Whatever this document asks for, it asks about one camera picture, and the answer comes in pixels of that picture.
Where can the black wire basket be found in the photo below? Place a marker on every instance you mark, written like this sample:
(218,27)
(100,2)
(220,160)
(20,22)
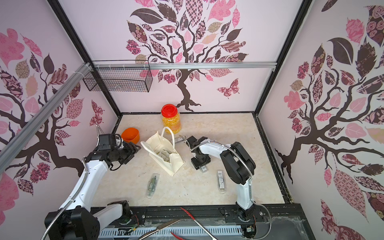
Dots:
(120,76)

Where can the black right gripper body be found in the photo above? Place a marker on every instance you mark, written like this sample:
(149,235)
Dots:
(199,160)

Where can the red-lid jar yellow flakes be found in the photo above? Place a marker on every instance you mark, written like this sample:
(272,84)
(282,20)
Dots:
(171,118)

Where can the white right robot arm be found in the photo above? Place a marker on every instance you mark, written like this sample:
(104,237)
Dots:
(240,168)

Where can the green compass set case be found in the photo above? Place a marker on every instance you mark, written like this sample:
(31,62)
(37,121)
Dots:
(152,185)

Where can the orange plastic cup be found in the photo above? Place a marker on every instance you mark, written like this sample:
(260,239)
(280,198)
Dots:
(131,135)

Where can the compass set case red label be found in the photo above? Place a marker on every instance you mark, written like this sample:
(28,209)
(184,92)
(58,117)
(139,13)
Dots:
(166,157)

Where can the aluminium rail left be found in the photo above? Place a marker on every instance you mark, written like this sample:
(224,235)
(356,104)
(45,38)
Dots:
(12,149)

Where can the cream canvas tote bag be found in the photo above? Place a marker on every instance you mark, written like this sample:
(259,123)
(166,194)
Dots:
(158,140)

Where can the white slotted cable duct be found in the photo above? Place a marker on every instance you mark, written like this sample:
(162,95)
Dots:
(193,231)

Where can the aluminium rail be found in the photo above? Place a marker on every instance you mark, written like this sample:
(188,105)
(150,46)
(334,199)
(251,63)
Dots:
(12,149)
(189,66)

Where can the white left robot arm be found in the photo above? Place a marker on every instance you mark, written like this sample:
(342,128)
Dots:
(74,219)

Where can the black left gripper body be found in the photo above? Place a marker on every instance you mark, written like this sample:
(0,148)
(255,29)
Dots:
(123,154)

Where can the aluminium rail back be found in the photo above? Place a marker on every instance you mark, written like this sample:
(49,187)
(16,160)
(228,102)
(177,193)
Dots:
(189,66)

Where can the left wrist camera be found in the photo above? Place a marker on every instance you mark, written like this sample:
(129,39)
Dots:
(108,142)

